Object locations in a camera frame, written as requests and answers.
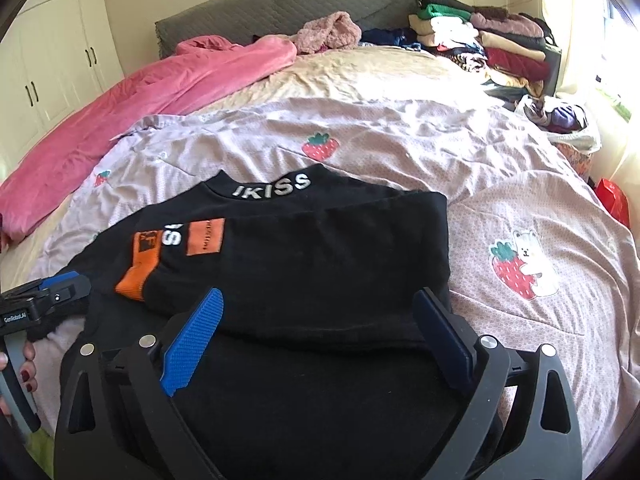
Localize black sweater orange patches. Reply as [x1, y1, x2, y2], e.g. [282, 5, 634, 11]
[70, 165, 460, 479]

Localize floral basket with clothes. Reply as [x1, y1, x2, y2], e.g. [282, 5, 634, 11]
[515, 96, 602, 181]

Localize stack of folded clothes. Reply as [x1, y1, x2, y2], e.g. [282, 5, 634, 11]
[408, 0, 562, 100]

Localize left hand red nails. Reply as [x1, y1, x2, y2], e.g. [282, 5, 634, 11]
[0, 340, 38, 393]

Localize pink strawberry print quilt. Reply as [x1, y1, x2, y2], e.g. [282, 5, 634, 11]
[30, 99, 639, 471]

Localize red plastic bag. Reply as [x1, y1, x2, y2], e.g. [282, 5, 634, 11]
[596, 179, 630, 229]

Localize white built-in wardrobe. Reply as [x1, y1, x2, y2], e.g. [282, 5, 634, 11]
[1, 0, 124, 179]

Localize pink plush blanket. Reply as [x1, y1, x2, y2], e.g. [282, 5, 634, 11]
[1, 35, 297, 247]

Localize dark blue garment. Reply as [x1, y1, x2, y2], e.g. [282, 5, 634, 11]
[360, 28, 423, 51]

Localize pink knitted garment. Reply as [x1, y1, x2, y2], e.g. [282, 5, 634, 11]
[293, 11, 362, 54]

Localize grey quilted headboard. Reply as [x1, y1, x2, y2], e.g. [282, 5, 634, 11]
[155, 0, 420, 58]

